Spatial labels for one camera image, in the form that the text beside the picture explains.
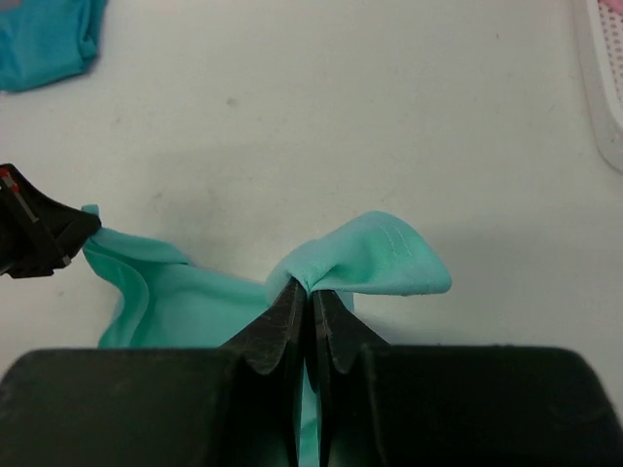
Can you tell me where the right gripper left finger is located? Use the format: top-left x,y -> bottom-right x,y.
222,279 -> 307,466

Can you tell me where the pink t-shirt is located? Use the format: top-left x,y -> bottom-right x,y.
603,0 -> 623,14

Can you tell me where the white perforated plastic basket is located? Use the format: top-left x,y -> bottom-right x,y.
571,1 -> 622,171

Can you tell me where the mint green t-shirt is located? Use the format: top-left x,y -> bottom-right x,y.
80,203 -> 454,467

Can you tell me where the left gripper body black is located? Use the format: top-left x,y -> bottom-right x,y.
1,163 -> 101,279

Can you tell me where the folded teal blue t-shirt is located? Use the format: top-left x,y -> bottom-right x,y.
1,0 -> 107,92

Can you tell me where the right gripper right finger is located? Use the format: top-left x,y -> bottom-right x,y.
311,291 -> 392,466

